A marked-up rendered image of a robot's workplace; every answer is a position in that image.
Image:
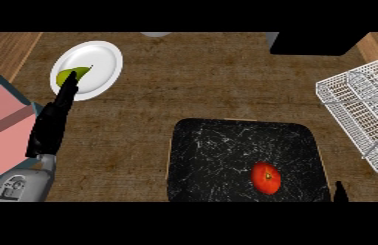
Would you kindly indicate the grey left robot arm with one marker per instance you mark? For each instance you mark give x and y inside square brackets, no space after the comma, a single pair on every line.
[25,182]

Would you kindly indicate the red tomato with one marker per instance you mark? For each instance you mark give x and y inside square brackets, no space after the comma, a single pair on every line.
[266,177]

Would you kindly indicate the black marble tray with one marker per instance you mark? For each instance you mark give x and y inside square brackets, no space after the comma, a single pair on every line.
[245,155]

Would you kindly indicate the pink box with teal edge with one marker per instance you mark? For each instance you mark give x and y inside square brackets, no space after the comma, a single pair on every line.
[12,129]

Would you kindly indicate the black appliance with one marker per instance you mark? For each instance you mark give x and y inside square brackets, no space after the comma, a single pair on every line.
[315,44]

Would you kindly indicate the green pear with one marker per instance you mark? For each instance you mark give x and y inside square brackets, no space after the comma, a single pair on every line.
[68,75]

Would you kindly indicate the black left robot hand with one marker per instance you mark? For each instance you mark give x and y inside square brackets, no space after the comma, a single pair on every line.
[49,125]

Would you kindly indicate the pale grey round object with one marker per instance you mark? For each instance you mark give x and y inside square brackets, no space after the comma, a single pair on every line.
[155,34]

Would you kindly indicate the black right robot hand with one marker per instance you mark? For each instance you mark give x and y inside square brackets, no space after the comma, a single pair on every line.
[340,193]

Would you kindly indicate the white round plate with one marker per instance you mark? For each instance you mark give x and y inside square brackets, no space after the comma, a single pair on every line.
[96,64]

